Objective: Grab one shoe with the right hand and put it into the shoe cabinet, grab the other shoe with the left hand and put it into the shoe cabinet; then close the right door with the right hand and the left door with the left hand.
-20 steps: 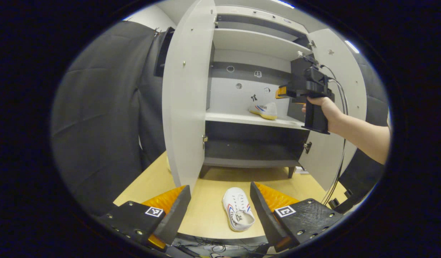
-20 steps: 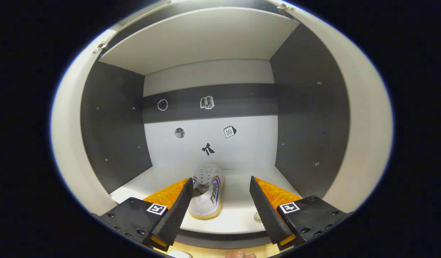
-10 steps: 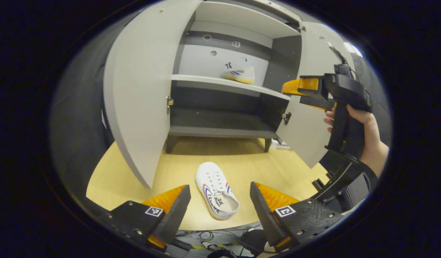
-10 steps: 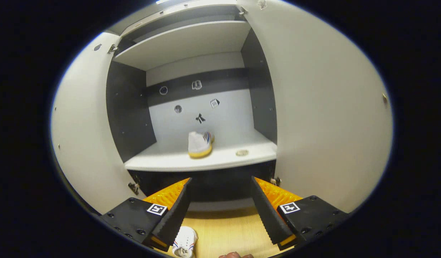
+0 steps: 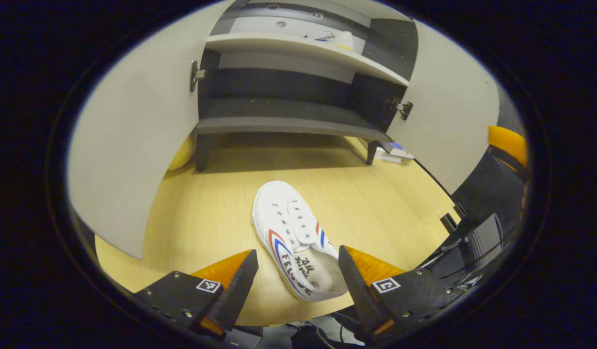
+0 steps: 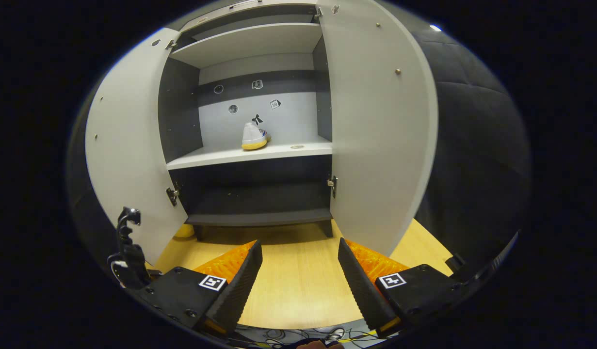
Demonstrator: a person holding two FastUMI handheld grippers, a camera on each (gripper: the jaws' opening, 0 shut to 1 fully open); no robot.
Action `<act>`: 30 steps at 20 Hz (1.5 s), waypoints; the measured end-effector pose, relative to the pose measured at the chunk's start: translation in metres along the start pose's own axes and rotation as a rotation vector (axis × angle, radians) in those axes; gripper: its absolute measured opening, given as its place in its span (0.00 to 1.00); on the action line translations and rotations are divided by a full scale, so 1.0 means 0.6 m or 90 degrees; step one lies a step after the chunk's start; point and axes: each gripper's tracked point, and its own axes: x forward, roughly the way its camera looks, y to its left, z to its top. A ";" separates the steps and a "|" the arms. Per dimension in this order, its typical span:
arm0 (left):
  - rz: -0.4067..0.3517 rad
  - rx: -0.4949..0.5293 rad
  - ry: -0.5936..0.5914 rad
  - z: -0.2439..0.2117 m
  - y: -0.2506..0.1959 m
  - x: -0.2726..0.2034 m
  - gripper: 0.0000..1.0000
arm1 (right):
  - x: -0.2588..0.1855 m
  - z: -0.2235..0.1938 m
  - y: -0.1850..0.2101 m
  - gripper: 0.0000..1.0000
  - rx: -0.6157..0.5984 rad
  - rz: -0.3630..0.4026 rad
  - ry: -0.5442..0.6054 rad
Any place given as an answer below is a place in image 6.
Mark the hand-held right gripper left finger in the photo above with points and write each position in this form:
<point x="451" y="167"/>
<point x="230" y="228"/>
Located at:
<point x="240" y="291"/>

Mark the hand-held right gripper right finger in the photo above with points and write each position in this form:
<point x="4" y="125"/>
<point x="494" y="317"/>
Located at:
<point x="361" y="291"/>

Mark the black backdrop cloth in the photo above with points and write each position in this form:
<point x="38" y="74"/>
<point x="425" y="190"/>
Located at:
<point x="473" y="145"/>

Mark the yellow plush toy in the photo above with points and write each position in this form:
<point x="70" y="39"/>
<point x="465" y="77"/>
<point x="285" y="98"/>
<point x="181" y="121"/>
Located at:
<point x="184" y="231"/>

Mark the white shoe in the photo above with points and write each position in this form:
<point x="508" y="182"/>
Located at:
<point x="252" y="135"/>

